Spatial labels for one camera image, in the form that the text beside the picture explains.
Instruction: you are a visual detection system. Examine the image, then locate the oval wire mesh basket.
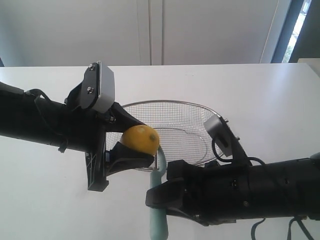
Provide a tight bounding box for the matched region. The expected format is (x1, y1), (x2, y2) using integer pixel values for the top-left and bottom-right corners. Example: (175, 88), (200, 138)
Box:
(104, 99), (226, 173)

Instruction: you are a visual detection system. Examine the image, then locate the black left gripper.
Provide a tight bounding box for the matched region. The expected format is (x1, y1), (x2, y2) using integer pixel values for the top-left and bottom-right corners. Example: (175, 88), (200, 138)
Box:
(49, 82), (155, 192)

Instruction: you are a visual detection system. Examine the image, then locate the teal cable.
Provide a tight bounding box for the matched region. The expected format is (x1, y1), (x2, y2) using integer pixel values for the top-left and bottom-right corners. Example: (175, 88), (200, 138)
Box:
(250, 216), (311, 240)

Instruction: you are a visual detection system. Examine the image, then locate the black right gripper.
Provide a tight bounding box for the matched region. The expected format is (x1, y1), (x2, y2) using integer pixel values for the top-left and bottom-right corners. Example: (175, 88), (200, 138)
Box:
(145, 160), (252, 220)

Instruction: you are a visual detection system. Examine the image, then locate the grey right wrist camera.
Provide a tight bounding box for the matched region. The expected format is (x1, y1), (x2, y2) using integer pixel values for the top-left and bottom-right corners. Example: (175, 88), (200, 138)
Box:
(203, 115), (248, 160)

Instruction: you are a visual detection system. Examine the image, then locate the black left camera cable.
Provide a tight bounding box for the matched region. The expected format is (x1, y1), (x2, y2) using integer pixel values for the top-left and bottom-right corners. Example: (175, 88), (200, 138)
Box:
(24, 88), (70, 153)

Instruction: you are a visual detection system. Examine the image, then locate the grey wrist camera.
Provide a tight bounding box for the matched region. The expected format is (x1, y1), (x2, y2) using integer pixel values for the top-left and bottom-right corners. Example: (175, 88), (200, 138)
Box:
(203, 115), (248, 160)
(79, 60), (115, 114)

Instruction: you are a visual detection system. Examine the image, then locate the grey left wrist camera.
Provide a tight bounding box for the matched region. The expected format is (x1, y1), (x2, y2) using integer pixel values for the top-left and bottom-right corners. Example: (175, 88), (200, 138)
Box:
(79, 60), (115, 114)

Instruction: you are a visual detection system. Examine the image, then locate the yellow lemon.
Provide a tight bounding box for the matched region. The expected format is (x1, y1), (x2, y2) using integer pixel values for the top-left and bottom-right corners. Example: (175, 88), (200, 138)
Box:
(119, 124), (160, 156)

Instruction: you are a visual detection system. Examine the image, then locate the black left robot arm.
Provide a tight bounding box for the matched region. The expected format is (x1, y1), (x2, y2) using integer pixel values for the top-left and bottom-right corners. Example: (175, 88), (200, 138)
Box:
(0, 82), (155, 192)

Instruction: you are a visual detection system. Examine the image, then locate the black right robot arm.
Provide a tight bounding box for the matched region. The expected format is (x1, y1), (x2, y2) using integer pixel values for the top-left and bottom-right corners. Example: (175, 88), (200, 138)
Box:
(145, 158), (320, 226)

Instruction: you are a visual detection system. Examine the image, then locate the teal handled peeler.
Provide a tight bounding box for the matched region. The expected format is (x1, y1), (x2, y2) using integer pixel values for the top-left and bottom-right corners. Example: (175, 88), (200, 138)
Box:
(149, 146), (169, 240)

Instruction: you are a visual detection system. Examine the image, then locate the black right camera cable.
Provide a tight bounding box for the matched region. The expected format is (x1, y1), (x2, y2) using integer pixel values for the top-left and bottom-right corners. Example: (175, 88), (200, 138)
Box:
(211, 138), (266, 167)

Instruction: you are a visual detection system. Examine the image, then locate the black camera cable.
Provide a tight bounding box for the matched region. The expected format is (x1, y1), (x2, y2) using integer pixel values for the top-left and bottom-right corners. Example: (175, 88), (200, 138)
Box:
(211, 138), (266, 167)
(24, 88), (70, 153)

